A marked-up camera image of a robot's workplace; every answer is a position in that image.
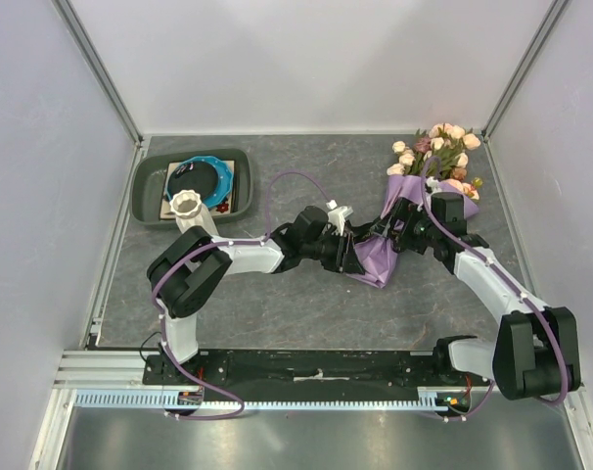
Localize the light blue slotted cable duct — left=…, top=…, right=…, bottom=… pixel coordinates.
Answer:
left=74, top=389, right=452, bottom=411

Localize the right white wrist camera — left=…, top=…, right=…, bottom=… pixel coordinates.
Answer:
left=425, top=177, right=443, bottom=194

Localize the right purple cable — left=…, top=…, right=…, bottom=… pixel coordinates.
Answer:
left=420, top=157, right=571, bottom=423

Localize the purple pink wrapping paper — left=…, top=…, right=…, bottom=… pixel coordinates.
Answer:
left=353, top=176, right=488, bottom=288

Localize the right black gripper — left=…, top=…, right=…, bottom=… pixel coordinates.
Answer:
left=371, top=196, right=441, bottom=255

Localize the beige square board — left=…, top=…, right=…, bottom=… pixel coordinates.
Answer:
left=159, top=160, right=237, bottom=221

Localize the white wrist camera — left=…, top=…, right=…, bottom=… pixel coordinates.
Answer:
left=425, top=177, right=443, bottom=194
left=326, top=200, right=353, bottom=236

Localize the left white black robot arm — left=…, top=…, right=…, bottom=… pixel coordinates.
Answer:
left=147, top=206, right=366, bottom=385

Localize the white ribbed vase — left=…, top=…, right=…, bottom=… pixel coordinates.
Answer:
left=169, top=190, right=218, bottom=236

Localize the pink artificial flower bunch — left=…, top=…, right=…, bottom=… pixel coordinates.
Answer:
left=387, top=122, right=482, bottom=202

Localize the blue rimmed black bowl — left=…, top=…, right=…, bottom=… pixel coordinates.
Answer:
left=164, top=155, right=235, bottom=210

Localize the aluminium frame post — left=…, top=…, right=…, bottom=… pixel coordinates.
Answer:
left=481, top=0, right=570, bottom=142
left=52, top=0, right=144, bottom=146

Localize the right aluminium frame post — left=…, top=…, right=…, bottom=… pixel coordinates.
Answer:
left=481, top=0, right=570, bottom=142

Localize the purple cable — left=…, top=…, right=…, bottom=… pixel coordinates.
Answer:
left=151, top=170, right=337, bottom=421
left=420, top=157, right=571, bottom=423

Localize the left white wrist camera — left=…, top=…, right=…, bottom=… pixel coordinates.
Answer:
left=326, top=200, right=353, bottom=236

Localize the dark green plastic tray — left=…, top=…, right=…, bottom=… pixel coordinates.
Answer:
left=129, top=148, right=253, bottom=229

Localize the left aluminium frame post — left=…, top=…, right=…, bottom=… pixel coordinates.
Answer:
left=52, top=0, right=144, bottom=146

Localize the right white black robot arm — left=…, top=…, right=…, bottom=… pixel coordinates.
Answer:
left=367, top=192, right=581, bottom=402

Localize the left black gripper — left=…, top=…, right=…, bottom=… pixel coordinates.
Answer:
left=302, top=230, right=365, bottom=277

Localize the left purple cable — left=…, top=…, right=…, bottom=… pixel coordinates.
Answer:
left=151, top=170, right=337, bottom=421

